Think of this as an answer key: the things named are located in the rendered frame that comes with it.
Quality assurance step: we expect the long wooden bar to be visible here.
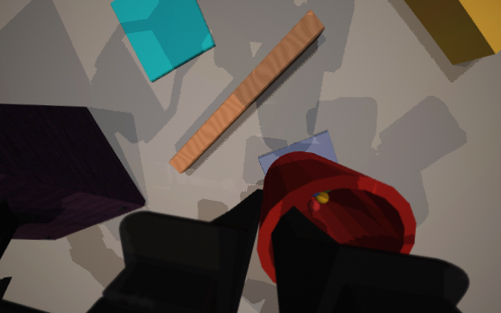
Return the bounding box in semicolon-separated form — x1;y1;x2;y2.
169;10;325;174

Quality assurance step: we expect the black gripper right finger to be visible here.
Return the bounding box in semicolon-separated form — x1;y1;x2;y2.
271;206;470;313

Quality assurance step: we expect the dark red cup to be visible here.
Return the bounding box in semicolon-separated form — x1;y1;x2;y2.
257;151;416;283

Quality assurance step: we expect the yellow marble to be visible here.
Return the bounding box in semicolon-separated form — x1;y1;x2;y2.
316;192;329;203

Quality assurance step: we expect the red marble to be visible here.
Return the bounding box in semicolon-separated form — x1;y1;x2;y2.
308;200;321;212

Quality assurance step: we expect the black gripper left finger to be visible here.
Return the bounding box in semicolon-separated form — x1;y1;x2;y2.
119;189;264;313

